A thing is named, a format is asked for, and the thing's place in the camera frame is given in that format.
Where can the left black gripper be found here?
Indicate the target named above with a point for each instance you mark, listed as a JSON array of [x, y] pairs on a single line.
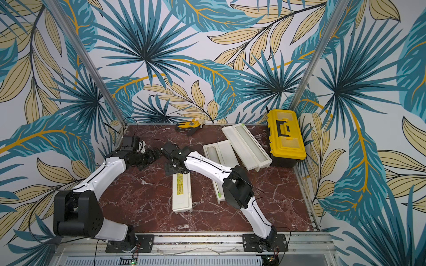
[[151, 157]]

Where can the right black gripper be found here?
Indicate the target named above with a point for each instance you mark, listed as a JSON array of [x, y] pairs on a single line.
[[168, 151]]

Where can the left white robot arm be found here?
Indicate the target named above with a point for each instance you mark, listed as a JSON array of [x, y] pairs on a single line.
[[77, 212]]

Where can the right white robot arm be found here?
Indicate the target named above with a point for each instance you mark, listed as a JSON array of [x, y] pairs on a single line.
[[238, 189]]

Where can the yellow black work glove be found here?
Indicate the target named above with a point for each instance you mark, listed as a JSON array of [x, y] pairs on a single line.
[[189, 127]]

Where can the yellow black toolbox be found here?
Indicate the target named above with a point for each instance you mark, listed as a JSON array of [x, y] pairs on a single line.
[[286, 147]]

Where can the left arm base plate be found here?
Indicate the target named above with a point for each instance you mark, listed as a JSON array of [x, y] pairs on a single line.
[[137, 244]]

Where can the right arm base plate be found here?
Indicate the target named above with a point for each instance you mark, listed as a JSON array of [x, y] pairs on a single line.
[[253, 243]]

